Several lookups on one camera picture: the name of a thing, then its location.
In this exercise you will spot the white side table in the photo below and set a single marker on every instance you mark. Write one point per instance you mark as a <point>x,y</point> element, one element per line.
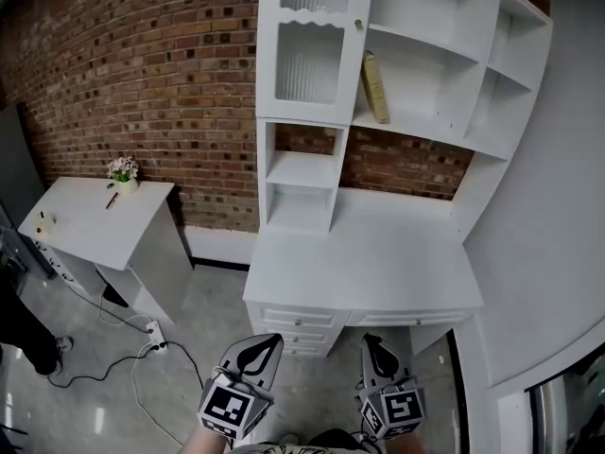
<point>99,234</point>

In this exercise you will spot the person's patterned shirt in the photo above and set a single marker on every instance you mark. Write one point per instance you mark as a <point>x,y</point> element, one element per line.
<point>293,448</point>

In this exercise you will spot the white flowers in pot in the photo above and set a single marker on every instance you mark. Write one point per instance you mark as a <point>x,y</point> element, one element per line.
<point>124,173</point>

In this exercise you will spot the white ribbed glass cabinet door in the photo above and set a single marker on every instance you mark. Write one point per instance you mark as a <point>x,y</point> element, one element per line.
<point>309,59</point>

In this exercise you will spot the olive yellow book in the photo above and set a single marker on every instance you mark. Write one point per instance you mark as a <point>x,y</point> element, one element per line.
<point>375,88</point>

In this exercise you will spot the small pale bottle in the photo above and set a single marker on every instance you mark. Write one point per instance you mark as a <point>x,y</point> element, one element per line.
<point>46,224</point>

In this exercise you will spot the red pen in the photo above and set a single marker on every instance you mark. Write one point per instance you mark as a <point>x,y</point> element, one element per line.
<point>112,200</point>

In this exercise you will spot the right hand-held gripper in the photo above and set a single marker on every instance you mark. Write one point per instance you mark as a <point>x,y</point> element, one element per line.
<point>399,409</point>

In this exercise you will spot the white power strip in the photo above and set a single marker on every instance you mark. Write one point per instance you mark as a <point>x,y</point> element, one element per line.
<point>156,336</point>

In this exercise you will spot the silver metal appliance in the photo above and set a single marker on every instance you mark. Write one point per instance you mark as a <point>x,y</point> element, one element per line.
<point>567,405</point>

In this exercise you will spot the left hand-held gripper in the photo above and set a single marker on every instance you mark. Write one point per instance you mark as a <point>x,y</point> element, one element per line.
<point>229,405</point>

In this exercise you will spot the person's right forearm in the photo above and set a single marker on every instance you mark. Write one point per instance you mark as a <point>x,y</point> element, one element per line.
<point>406,445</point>

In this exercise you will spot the white desk hutch cabinet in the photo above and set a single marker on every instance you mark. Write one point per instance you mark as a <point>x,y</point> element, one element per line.
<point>368,263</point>

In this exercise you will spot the person's left forearm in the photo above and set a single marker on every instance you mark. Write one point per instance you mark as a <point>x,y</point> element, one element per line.
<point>201,442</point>

